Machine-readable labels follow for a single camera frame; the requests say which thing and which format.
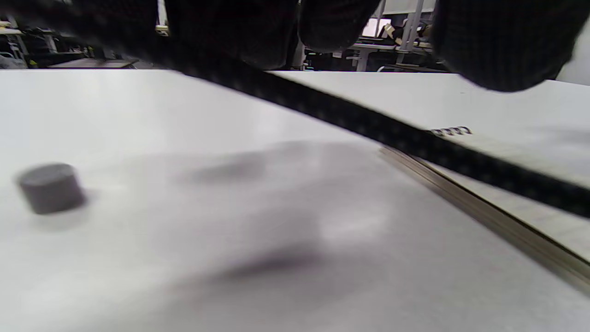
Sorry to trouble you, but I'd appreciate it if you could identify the cream spiral notebook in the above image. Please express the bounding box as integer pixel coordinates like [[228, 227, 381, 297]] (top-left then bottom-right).
[[379, 124, 590, 296]]

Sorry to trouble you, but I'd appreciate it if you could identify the black glove cable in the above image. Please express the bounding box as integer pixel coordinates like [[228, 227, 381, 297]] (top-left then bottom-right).
[[115, 28, 590, 219]]

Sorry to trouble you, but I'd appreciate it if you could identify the grey stamp cap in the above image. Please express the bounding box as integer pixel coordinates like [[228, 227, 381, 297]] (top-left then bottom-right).
[[16, 162, 88, 215]]

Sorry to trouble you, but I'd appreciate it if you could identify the brown side table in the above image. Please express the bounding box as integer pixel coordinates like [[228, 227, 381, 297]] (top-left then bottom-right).
[[48, 58, 139, 70]]

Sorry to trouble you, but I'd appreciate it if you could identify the person's left hand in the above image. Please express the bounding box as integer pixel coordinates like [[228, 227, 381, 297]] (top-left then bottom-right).
[[0, 0, 590, 93]]

